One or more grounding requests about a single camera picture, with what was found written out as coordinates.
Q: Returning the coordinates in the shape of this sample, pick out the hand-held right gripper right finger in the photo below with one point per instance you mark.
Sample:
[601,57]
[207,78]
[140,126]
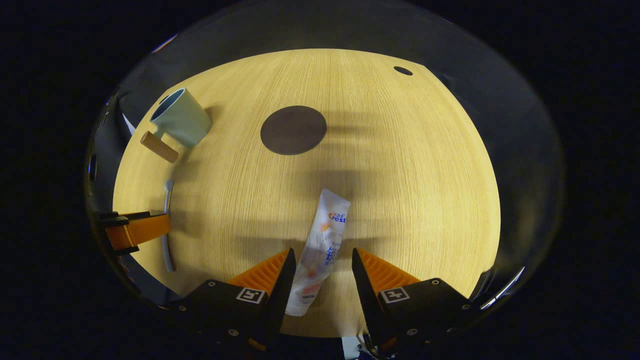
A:
[364,295]

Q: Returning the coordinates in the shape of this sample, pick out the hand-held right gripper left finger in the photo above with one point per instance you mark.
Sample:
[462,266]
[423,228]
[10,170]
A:
[280,295]

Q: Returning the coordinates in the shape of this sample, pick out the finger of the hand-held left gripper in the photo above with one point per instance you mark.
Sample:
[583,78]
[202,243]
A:
[142,230]

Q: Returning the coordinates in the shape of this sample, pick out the pale blue toothbrush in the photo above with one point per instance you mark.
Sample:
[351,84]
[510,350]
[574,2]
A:
[168,197]

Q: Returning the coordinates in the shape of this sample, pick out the white toothpaste tube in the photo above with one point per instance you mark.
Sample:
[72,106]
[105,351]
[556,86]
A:
[325,235]

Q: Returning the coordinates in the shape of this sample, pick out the dark round coaster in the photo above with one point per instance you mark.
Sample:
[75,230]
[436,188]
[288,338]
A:
[293,130]

